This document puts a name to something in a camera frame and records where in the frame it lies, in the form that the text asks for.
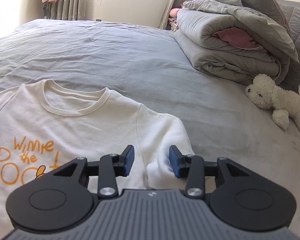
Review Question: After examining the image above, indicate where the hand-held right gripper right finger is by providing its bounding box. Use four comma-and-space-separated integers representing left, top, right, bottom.
169, 145, 250, 197

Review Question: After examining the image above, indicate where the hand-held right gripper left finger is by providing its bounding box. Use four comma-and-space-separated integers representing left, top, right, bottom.
51, 144, 135, 198

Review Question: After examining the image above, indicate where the white printed sweatshirt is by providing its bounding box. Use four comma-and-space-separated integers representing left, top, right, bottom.
0, 79, 194, 230

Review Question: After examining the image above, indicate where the grey bed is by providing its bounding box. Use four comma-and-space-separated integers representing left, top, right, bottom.
0, 18, 300, 240

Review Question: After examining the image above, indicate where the dark hanging bag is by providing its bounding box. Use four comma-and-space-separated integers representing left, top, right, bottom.
42, 2, 51, 19

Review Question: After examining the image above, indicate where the white plush toy dog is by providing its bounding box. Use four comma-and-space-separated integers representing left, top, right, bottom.
245, 74, 300, 140

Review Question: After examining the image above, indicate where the striped cloth pile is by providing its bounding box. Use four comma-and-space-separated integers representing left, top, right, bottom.
169, 17, 180, 32

